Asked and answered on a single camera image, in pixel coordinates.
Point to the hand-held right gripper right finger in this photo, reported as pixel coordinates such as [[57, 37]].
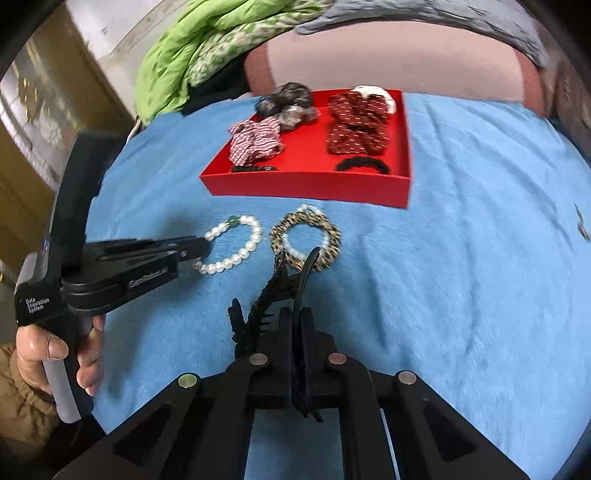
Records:
[[307, 337]]

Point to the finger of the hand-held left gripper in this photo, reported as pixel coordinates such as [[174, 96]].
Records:
[[120, 286], [175, 249]]

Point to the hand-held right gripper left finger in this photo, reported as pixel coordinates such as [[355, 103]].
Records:
[[281, 332]]

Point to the black hair claw clip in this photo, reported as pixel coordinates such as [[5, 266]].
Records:
[[277, 288]]

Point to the red white plaid scrunchie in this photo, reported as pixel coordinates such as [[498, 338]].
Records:
[[256, 141]]

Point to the red shallow box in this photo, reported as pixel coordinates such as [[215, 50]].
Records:
[[323, 184]]

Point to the black sheer scrunchie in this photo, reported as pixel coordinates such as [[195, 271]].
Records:
[[286, 104]]

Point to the red polka dot scrunchie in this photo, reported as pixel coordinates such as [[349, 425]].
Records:
[[358, 124]]

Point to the white cherry print scrunchie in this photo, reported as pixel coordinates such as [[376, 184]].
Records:
[[383, 97]]

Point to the person's left forearm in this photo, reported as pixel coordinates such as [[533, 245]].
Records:
[[23, 415]]

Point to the person's left hand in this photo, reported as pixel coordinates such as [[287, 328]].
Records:
[[37, 346]]

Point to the leopard print scrunchie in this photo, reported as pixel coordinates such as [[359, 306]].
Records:
[[330, 240]]

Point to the wooden glass cabinet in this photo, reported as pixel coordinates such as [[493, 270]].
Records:
[[46, 115]]

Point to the blue blanket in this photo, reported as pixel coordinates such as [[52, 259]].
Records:
[[461, 300]]

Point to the dark cloth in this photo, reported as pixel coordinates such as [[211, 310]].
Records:
[[217, 87]]

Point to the green quilt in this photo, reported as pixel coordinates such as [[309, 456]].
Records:
[[194, 46]]

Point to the pink bolster cushion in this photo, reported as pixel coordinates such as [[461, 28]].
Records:
[[392, 60]]

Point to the small silver metal trinket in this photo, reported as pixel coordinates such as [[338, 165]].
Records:
[[582, 226]]

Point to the grey quilted pillow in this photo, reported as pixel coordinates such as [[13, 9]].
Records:
[[438, 14]]

